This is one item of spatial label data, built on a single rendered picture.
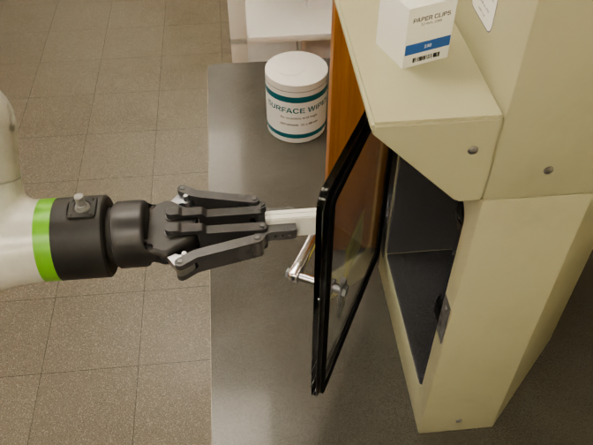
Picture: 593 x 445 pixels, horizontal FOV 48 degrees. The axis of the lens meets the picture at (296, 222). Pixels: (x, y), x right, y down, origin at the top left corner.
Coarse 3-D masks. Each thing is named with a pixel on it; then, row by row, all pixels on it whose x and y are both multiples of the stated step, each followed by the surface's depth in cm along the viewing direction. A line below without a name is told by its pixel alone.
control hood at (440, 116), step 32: (352, 0) 71; (352, 32) 66; (352, 64) 63; (384, 64) 62; (448, 64) 62; (384, 96) 59; (416, 96) 59; (448, 96) 59; (480, 96) 59; (384, 128) 56; (416, 128) 57; (448, 128) 57; (480, 128) 57; (416, 160) 59; (448, 160) 60; (480, 160) 60; (448, 192) 63; (480, 192) 63
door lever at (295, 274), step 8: (312, 240) 88; (304, 248) 87; (312, 248) 87; (296, 256) 86; (304, 256) 86; (296, 264) 85; (304, 264) 85; (288, 272) 84; (296, 272) 84; (296, 280) 84; (304, 280) 84; (312, 280) 84
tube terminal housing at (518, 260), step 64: (512, 0) 54; (576, 0) 49; (512, 64) 55; (576, 64) 54; (512, 128) 58; (576, 128) 58; (512, 192) 63; (576, 192) 64; (384, 256) 113; (512, 256) 70; (576, 256) 80; (448, 320) 78; (512, 320) 79; (448, 384) 88; (512, 384) 92
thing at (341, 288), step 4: (340, 280) 83; (344, 280) 83; (332, 284) 82; (336, 284) 83; (340, 284) 82; (344, 284) 83; (332, 288) 83; (336, 288) 83; (340, 288) 82; (344, 288) 82; (348, 288) 83; (332, 292) 84; (336, 292) 83; (340, 292) 82; (344, 292) 82; (340, 296) 82; (344, 296) 82; (340, 300) 83; (344, 300) 86; (340, 304) 84; (344, 304) 87; (340, 308) 84; (340, 312) 85
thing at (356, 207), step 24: (360, 120) 76; (384, 144) 91; (336, 168) 70; (360, 168) 80; (384, 168) 97; (360, 192) 85; (336, 216) 75; (360, 216) 89; (336, 240) 79; (360, 240) 94; (336, 264) 83; (360, 264) 100; (360, 288) 107; (336, 312) 92; (312, 336) 85; (336, 336) 98; (312, 360) 88; (312, 384) 93
